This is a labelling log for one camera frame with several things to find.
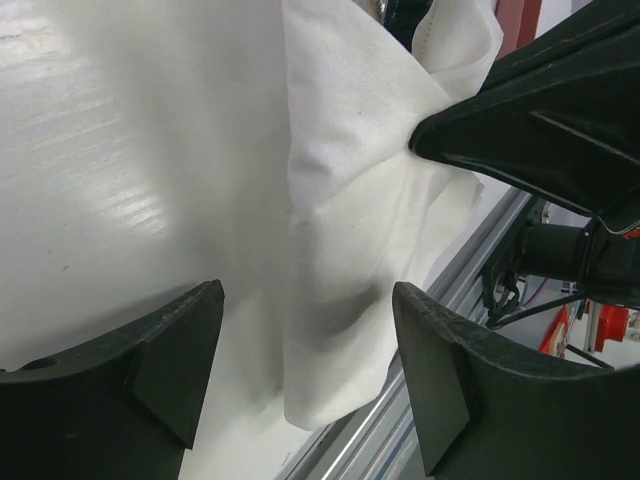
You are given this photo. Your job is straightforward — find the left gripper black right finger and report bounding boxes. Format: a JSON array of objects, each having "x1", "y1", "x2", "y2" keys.
[{"x1": 392, "y1": 280, "x2": 640, "y2": 480}]

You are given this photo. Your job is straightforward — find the dark handled steak knife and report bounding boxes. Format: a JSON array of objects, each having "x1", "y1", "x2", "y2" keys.
[{"x1": 373, "y1": 0, "x2": 434, "y2": 52}]

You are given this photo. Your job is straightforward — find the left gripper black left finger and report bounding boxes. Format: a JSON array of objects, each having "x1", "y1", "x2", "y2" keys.
[{"x1": 1, "y1": 280, "x2": 224, "y2": 480}]

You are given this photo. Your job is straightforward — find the aluminium front rail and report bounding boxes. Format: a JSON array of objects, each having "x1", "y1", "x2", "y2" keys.
[{"x1": 281, "y1": 191, "x2": 536, "y2": 479}]

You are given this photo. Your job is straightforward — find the red plastic utensil tray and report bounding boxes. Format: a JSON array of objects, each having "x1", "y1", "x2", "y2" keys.
[{"x1": 495, "y1": 0, "x2": 542, "y2": 59}]

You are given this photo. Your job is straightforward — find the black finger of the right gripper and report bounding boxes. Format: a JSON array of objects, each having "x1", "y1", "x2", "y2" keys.
[{"x1": 409, "y1": 1, "x2": 639, "y2": 220}]

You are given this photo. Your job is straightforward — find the white paper napkin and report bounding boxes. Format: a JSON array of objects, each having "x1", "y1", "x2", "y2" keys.
[{"x1": 252, "y1": 1, "x2": 503, "y2": 431}]

